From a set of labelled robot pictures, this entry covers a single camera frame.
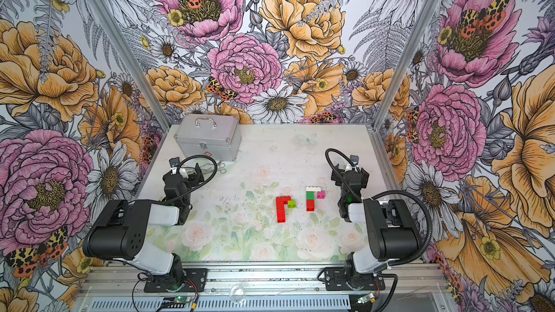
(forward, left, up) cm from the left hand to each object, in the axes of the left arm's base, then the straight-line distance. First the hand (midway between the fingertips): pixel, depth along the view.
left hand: (187, 171), depth 93 cm
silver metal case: (+14, -12, +7) cm, 20 cm away
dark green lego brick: (-8, -52, -8) cm, 53 cm away
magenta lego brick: (-9, -57, -6) cm, 58 cm away
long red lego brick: (-11, -40, -6) cm, 42 cm away
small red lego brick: (-14, -39, -6) cm, 42 cm away
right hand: (0, -68, 0) cm, 68 cm away
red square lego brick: (-18, -40, -6) cm, 44 cm away
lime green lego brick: (-13, -44, -6) cm, 46 cm away
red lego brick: (-13, -51, -6) cm, 53 cm away
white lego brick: (-5, -54, -7) cm, 54 cm away
